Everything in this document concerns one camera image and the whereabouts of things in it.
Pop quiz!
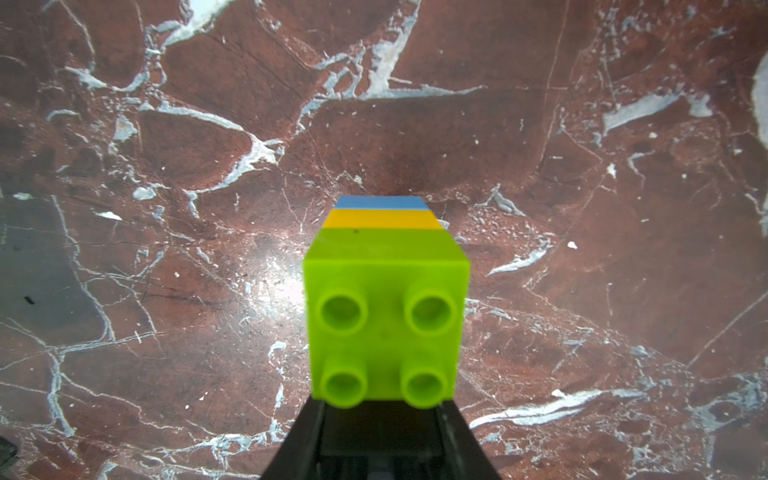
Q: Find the light blue long lego brick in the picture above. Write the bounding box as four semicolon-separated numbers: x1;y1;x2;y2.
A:
334;196;429;210

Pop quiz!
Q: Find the green yellow lego brick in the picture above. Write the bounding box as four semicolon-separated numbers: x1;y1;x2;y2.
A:
303;209;470;409

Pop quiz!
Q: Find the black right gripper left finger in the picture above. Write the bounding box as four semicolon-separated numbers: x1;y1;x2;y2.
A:
260;397;326;480

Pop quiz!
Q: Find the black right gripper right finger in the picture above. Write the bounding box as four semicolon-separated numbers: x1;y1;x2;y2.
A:
436;401;501;480

